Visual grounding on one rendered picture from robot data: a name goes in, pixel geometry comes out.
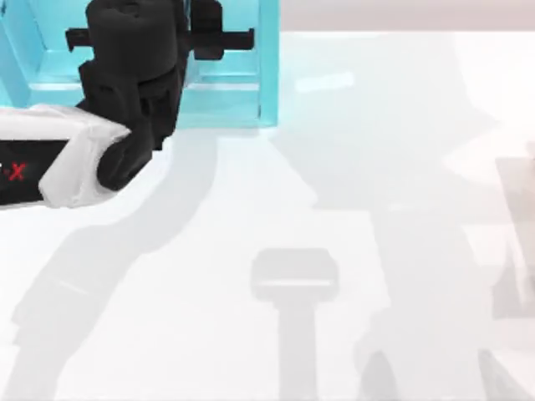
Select light blue rack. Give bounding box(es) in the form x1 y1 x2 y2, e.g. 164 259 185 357
0 0 280 129

